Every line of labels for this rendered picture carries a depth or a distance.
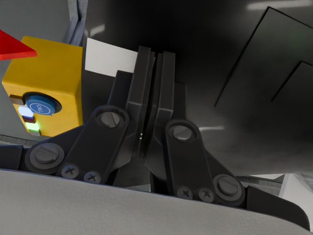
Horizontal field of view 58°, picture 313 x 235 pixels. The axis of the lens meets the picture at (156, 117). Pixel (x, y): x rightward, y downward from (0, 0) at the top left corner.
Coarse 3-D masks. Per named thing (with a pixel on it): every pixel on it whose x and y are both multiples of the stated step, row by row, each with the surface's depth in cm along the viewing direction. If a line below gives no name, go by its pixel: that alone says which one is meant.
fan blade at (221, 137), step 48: (96, 0) 12; (144, 0) 11; (192, 0) 11; (240, 0) 11; (288, 0) 11; (192, 48) 12; (240, 48) 12; (288, 48) 12; (96, 96) 15; (192, 96) 14; (240, 96) 14; (288, 96) 14; (240, 144) 17; (288, 144) 17
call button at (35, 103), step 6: (30, 96) 39; (36, 96) 39; (30, 102) 39; (36, 102) 39; (42, 102) 39; (48, 102) 39; (30, 108) 41; (36, 108) 40; (42, 108) 40; (48, 108) 40; (54, 108) 41; (42, 114) 42; (48, 114) 42
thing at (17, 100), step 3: (9, 96) 40; (12, 96) 40; (15, 96) 40; (18, 96) 40; (12, 99) 40; (15, 99) 40; (18, 99) 40; (21, 99) 40; (12, 102) 40; (15, 102) 40; (18, 102) 40; (21, 102) 40; (24, 102) 41
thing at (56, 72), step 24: (48, 48) 41; (72, 48) 42; (24, 72) 39; (48, 72) 39; (72, 72) 40; (24, 96) 39; (48, 96) 39; (72, 96) 39; (48, 120) 46; (72, 120) 45
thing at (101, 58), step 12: (96, 48) 13; (108, 48) 13; (120, 48) 13; (96, 60) 13; (108, 60) 13; (120, 60) 13; (132, 60) 13; (96, 72) 14; (108, 72) 14; (132, 72) 14
